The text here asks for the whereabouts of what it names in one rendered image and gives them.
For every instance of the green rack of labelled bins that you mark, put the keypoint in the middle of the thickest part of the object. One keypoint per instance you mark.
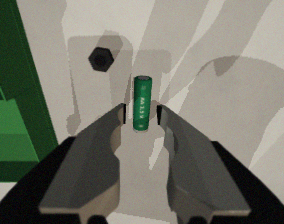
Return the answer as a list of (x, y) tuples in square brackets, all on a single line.
[(19, 82)]

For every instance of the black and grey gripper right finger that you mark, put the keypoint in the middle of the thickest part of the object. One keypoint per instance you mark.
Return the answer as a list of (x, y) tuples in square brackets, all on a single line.
[(207, 180)]

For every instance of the green aa battery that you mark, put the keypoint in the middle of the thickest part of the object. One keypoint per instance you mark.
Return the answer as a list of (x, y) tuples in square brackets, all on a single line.
[(141, 103)]

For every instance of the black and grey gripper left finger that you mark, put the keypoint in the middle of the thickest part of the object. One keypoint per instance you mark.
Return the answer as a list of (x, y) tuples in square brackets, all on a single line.
[(78, 179)]

